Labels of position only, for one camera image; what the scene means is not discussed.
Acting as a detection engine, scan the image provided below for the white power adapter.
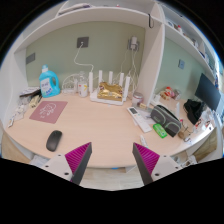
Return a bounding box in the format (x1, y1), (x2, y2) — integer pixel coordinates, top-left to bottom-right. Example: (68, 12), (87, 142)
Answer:
(130, 36), (138, 50)

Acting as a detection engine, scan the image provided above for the white remote control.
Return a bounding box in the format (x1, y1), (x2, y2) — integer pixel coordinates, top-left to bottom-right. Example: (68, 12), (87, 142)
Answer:
(128, 107), (152, 133)

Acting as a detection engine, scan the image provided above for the black bag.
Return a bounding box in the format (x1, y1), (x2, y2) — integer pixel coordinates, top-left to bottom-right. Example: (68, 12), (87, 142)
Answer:
(183, 99), (204, 125)

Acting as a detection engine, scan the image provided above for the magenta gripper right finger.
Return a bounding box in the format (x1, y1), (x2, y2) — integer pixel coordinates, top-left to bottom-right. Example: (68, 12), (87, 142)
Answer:
(132, 142), (183, 186)

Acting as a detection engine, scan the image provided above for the gold foil bag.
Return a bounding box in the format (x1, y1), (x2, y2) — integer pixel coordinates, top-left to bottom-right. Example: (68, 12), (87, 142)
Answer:
(97, 82), (123, 101)

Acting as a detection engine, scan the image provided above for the black computer mouse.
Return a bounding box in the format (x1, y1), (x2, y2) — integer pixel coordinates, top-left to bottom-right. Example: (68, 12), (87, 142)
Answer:
(46, 130), (62, 152)

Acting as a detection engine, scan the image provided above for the grey pencil case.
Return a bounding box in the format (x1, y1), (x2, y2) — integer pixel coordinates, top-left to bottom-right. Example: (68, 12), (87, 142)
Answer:
(151, 105), (181, 137)

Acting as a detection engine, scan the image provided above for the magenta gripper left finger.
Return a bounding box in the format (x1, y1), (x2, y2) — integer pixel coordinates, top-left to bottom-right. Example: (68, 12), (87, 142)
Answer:
(42, 141), (93, 186)

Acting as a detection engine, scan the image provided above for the white charging cable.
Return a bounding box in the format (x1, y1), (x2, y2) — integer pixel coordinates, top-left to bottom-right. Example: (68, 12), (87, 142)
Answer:
(73, 41), (95, 74)

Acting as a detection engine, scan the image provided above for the black monitor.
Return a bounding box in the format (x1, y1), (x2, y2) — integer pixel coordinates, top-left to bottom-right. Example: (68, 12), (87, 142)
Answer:
(195, 74), (221, 110)

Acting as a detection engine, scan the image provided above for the black wall socket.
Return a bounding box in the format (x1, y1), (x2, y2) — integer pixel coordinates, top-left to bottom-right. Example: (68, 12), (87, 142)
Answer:
(77, 37), (89, 48)

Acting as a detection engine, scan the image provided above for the blue detergent bottle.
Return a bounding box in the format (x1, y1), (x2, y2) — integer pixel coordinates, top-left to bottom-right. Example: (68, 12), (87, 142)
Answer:
(39, 65), (60, 98)

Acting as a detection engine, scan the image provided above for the green small box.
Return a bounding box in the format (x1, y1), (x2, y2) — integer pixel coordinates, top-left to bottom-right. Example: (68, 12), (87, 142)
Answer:
(153, 124), (167, 138)

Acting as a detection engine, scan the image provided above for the small glass jar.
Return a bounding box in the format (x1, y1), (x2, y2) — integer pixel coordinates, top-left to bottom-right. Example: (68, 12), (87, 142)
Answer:
(132, 92), (144, 106)

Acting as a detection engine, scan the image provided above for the white shelf divider panel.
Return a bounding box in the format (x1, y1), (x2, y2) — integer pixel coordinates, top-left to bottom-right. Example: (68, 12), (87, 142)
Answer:
(137, 23), (165, 105)

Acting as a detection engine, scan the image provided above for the white wifi router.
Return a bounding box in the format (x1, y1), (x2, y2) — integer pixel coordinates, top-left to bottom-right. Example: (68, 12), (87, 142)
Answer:
(89, 71), (131, 106)

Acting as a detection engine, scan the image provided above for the pink mouse pad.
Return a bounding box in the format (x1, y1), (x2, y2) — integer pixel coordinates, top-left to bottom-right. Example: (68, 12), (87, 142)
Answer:
(30, 101), (67, 124)

